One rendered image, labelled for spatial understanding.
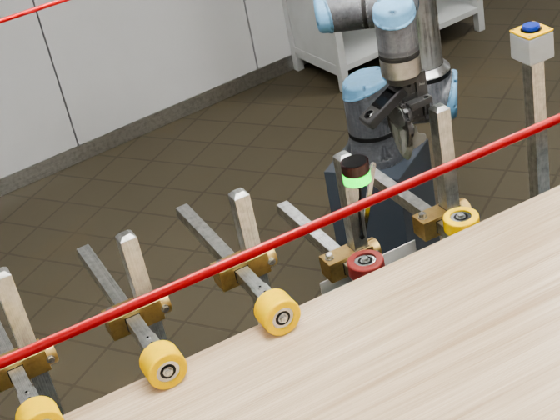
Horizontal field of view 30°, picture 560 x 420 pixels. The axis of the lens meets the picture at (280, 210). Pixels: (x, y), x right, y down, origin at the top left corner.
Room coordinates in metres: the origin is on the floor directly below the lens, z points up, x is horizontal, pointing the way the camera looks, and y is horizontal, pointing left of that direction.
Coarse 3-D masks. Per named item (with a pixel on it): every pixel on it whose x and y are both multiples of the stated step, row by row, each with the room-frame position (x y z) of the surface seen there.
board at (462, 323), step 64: (448, 256) 1.80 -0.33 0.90; (512, 256) 1.76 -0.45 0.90; (320, 320) 1.68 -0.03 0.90; (384, 320) 1.63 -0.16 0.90; (448, 320) 1.59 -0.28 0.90; (512, 320) 1.55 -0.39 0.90; (192, 384) 1.56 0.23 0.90; (256, 384) 1.52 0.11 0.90; (320, 384) 1.49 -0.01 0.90; (384, 384) 1.45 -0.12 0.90; (448, 384) 1.42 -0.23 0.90; (512, 384) 1.38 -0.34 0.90
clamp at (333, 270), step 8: (368, 240) 1.97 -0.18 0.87; (376, 240) 1.96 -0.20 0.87; (336, 248) 1.96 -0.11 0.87; (344, 248) 1.95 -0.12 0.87; (368, 248) 1.94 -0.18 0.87; (376, 248) 1.95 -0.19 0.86; (320, 256) 1.94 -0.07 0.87; (336, 256) 1.93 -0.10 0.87; (344, 256) 1.93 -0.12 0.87; (320, 264) 1.94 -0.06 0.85; (328, 264) 1.91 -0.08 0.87; (336, 264) 1.91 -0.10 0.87; (328, 272) 1.91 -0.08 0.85; (336, 272) 1.91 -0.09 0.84; (344, 272) 1.91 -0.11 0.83; (336, 280) 1.90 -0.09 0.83
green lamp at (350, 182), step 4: (368, 172) 1.90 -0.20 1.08; (364, 176) 1.89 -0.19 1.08; (368, 176) 1.89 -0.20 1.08; (344, 180) 1.90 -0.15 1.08; (348, 180) 1.89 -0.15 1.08; (352, 180) 1.88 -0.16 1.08; (356, 180) 1.88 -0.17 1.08; (360, 180) 1.88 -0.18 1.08; (364, 180) 1.89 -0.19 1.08; (368, 180) 1.89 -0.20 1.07; (344, 184) 1.90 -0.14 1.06; (348, 184) 1.89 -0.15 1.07; (352, 184) 1.89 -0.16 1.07; (356, 184) 1.88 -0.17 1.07; (360, 184) 1.88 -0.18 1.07; (364, 184) 1.88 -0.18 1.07
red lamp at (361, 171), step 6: (366, 162) 1.90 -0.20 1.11; (342, 168) 1.90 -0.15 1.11; (348, 168) 1.89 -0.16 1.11; (354, 168) 1.88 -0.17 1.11; (360, 168) 1.88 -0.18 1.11; (366, 168) 1.89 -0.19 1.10; (342, 174) 1.90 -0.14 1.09; (348, 174) 1.89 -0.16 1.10; (354, 174) 1.88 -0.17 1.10; (360, 174) 1.88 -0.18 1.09
